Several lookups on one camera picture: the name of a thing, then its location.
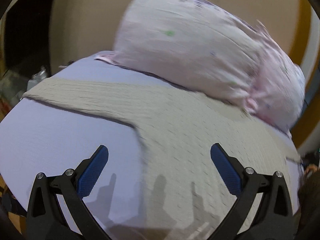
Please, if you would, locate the beige cable-knit sweater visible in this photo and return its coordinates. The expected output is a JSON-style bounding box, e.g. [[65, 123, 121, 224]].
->
[[24, 77, 299, 239]]

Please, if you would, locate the lavender bed sheet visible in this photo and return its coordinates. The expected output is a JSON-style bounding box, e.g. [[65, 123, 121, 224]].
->
[[1, 51, 288, 239]]

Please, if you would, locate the cluttered bedside table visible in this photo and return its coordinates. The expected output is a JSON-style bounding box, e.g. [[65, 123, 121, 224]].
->
[[1, 67, 49, 109]]

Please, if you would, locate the pink floral pillow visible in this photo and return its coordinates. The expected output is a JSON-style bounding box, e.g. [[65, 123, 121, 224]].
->
[[97, 0, 305, 133]]

